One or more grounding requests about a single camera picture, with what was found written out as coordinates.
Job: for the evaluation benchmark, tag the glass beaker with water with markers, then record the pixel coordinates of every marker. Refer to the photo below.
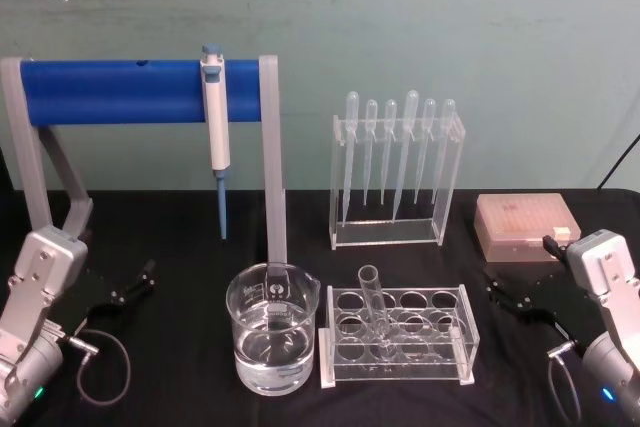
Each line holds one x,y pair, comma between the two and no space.
272,347

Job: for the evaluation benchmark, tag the clear acrylic test tube rack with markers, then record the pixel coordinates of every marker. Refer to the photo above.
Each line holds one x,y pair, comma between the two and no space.
450,347

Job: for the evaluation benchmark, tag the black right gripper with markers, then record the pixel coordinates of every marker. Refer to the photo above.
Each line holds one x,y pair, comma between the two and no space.
542,297

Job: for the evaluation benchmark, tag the clear glass test tube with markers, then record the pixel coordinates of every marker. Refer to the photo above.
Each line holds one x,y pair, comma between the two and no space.
372,297

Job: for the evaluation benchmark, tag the white and blue micropipette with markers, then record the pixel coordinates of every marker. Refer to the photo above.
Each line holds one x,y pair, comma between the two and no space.
217,117

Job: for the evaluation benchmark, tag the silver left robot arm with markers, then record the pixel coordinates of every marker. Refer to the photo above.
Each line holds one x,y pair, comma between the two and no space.
35,277

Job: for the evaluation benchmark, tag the blue and grey pipette stand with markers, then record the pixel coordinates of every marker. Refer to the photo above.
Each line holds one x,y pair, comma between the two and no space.
125,92

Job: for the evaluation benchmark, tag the clear acrylic dropper rack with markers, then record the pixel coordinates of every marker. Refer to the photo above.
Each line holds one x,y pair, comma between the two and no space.
440,232

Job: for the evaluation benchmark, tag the translucent pink pipette tip box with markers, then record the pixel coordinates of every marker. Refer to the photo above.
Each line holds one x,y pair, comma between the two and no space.
520,222

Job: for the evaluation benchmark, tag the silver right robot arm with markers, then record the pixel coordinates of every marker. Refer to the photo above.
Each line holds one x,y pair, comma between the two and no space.
607,287

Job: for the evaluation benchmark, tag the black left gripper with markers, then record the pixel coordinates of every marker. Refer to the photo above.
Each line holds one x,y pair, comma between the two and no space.
97,297

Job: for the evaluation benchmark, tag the black table cloth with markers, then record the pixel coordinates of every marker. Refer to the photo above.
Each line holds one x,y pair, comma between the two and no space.
190,397

